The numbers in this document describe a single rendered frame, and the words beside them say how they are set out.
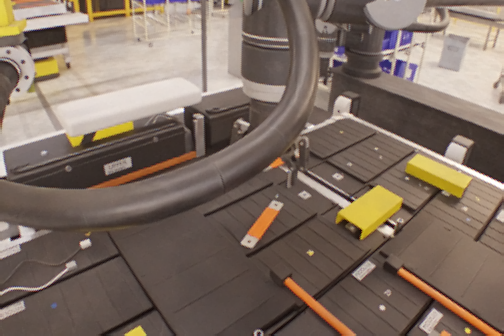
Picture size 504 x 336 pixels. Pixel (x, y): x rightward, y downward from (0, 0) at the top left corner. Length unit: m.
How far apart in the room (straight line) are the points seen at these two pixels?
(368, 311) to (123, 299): 0.40
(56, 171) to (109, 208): 0.58
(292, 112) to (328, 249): 0.44
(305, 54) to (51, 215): 0.25
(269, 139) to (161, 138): 0.62
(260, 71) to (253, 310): 0.37
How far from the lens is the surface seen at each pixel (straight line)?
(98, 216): 0.24
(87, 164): 0.82
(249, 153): 0.25
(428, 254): 0.74
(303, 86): 0.30
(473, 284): 0.73
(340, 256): 0.68
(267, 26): 0.49
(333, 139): 1.07
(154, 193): 0.23
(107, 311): 0.61
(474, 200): 0.97
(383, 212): 0.78
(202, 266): 0.63
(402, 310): 0.64
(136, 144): 0.84
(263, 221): 0.72
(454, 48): 6.92
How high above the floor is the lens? 1.49
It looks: 30 degrees down
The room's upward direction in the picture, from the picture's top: 3 degrees clockwise
